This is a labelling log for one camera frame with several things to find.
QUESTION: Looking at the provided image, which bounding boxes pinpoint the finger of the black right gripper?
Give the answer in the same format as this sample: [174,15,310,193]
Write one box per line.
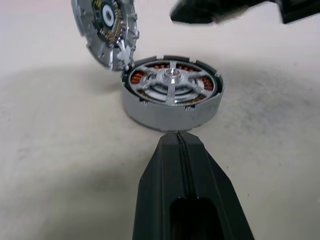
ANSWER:
[274,0,320,25]
[169,0,274,25]

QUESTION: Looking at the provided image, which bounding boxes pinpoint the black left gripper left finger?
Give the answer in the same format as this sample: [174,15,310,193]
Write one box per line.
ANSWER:
[131,130,191,240]

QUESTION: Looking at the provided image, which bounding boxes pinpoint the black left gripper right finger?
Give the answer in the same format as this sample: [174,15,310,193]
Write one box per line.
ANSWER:
[175,129,256,240]

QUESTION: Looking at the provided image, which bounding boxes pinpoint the silver motor housing copper windings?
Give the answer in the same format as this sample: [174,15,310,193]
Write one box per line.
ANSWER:
[121,54,227,132]

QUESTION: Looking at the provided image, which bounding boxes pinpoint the black rimmed silver spoked rotor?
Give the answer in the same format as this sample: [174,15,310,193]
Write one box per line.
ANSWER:
[128,61,216,105]

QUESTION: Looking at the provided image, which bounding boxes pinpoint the silver motor cover circuit board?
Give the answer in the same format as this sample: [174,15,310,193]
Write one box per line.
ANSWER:
[71,0,140,73]

